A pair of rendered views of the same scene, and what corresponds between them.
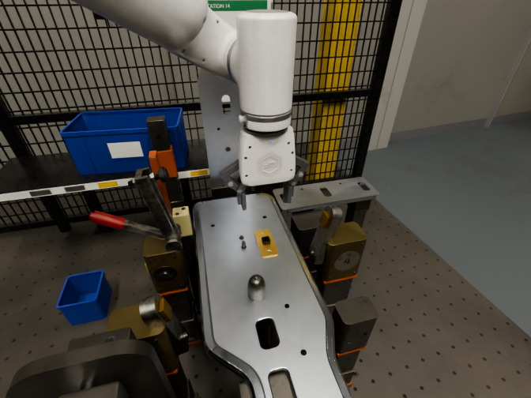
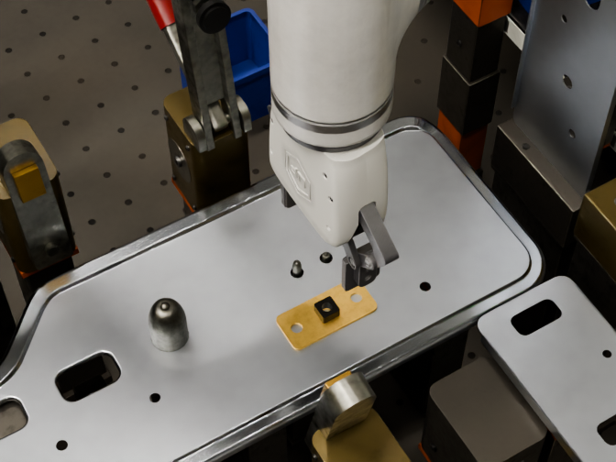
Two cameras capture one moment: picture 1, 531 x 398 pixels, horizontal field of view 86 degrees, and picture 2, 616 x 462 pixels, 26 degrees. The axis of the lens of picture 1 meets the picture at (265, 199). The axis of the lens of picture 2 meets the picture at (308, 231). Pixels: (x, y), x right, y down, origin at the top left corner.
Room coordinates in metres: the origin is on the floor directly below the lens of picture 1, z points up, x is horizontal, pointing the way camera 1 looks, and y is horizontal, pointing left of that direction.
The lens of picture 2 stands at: (0.28, -0.57, 1.98)
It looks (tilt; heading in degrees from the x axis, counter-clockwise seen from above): 55 degrees down; 74
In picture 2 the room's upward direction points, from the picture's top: straight up
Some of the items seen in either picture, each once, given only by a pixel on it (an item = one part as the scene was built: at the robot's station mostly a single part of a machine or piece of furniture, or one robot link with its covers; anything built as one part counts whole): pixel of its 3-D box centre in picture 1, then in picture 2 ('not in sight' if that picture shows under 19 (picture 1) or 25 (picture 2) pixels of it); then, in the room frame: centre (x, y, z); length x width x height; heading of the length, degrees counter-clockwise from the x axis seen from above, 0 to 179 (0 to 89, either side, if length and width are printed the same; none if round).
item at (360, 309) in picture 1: (349, 347); not in sight; (0.31, -0.18, 0.84); 0.10 x 0.05 x 0.29; 104
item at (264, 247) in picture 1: (265, 241); (326, 310); (0.46, 0.00, 1.01); 0.08 x 0.04 x 0.01; 15
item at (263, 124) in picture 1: (264, 116); (330, 89); (0.46, 0.00, 1.29); 0.09 x 0.08 x 0.03; 104
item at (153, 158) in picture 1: (175, 243); not in sight; (0.51, 0.22, 0.95); 0.03 x 0.01 x 0.50; 14
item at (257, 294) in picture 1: (256, 288); (168, 324); (0.33, 0.02, 1.02); 0.03 x 0.03 x 0.07
